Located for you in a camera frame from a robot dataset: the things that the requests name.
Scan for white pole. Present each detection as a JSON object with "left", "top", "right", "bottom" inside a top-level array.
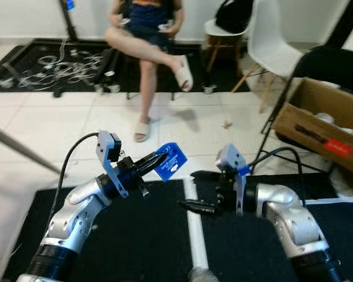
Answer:
[{"left": 184, "top": 179, "right": 218, "bottom": 282}]

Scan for white slipper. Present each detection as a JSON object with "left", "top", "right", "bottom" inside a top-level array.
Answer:
[
  {"left": 174, "top": 55, "right": 195, "bottom": 93},
  {"left": 134, "top": 119, "right": 152, "bottom": 143}
]

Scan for black floor mat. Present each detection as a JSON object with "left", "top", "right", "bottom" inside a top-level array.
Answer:
[
  {"left": 191, "top": 170, "right": 353, "bottom": 282},
  {"left": 3, "top": 179, "right": 192, "bottom": 282},
  {"left": 0, "top": 38, "right": 236, "bottom": 95}
]

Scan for open brown cardboard box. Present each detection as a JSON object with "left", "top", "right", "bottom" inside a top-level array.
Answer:
[{"left": 272, "top": 78, "right": 353, "bottom": 177}]

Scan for seated person in shorts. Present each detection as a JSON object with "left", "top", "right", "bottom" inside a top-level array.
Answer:
[{"left": 105, "top": 0, "right": 195, "bottom": 143}]

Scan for grey slanted metal bar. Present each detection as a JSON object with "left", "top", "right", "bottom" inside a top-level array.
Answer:
[{"left": 0, "top": 123, "right": 51, "bottom": 175}]

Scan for white chair wooden legs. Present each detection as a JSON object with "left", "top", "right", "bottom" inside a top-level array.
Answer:
[
  {"left": 203, "top": 18, "right": 254, "bottom": 74},
  {"left": 229, "top": 0, "right": 307, "bottom": 113}
]

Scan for black tripod stand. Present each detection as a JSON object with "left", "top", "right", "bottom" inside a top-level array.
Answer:
[{"left": 62, "top": 0, "right": 83, "bottom": 42}]

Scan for black bag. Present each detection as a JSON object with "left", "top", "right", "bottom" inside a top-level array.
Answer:
[{"left": 215, "top": 0, "right": 255, "bottom": 34}]

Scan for black folding chair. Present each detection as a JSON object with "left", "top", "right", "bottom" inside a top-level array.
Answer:
[{"left": 262, "top": 46, "right": 353, "bottom": 171}]

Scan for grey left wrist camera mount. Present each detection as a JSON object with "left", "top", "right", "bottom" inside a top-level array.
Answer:
[{"left": 96, "top": 130, "right": 123, "bottom": 200}]

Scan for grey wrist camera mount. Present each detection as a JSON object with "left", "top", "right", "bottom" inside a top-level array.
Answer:
[
  {"left": 96, "top": 130, "right": 123, "bottom": 200},
  {"left": 217, "top": 144, "right": 249, "bottom": 215}
]

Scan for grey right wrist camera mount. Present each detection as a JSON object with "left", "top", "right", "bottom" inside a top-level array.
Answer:
[{"left": 217, "top": 144, "right": 249, "bottom": 215}]

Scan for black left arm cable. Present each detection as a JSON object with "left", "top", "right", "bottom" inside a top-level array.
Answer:
[{"left": 56, "top": 132, "right": 101, "bottom": 206}]

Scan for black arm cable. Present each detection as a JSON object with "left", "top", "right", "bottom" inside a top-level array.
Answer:
[
  {"left": 56, "top": 132, "right": 101, "bottom": 206},
  {"left": 247, "top": 147, "right": 307, "bottom": 206}
]

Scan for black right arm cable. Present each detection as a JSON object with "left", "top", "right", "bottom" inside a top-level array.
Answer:
[{"left": 247, "top": 147, "right": 307, "bottom": 206}]

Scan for white cable tangle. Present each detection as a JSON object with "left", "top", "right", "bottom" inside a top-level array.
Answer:
[{"left": 18, "top": 50, "right": 112, "bottom": 92}]

